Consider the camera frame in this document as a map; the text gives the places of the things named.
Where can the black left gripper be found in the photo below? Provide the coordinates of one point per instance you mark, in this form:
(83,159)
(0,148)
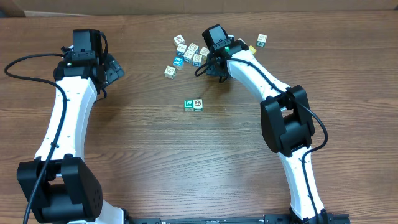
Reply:
(113,69)

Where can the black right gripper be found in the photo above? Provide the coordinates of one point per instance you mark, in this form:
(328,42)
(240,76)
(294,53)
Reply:
(212,69)

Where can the wooden block soccer ball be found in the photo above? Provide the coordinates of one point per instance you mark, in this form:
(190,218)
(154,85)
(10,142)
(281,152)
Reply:
(198,105)

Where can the wooden block green letter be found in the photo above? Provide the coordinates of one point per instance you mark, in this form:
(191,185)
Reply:
(188,105)

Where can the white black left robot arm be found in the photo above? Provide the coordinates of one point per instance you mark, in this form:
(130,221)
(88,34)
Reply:
(58,185)

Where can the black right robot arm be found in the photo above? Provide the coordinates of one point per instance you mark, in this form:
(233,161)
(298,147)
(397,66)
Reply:
(287,122)

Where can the wooden block tan picture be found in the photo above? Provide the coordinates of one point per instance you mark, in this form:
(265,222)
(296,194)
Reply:
(204,52)

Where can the wooden block blue letter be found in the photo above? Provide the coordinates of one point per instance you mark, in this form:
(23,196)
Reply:
(197,60)

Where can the wooden block blue edge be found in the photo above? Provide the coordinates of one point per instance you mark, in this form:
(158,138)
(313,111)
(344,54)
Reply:
(194,48)

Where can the yellow top wooden block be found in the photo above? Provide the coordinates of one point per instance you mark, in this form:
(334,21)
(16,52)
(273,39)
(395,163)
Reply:
(252,49)

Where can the wooden block blue side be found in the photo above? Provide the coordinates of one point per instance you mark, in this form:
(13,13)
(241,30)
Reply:
(181,49)

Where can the wooden block green four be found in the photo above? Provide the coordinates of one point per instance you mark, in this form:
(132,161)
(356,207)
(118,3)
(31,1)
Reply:
(261,40)

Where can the wooden block red picture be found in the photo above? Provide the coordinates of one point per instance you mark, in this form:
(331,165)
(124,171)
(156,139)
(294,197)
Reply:
(178,40)

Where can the blue top wooden block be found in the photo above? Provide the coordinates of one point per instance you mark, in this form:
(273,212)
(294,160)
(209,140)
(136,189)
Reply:
(178,63)

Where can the wooden block tan drawing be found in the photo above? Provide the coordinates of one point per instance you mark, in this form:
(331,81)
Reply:
(170,72)

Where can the brown cardboard backdrop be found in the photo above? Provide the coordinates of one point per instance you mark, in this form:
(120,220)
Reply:
(22,8)

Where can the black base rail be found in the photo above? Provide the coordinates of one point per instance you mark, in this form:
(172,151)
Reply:
(265,219)

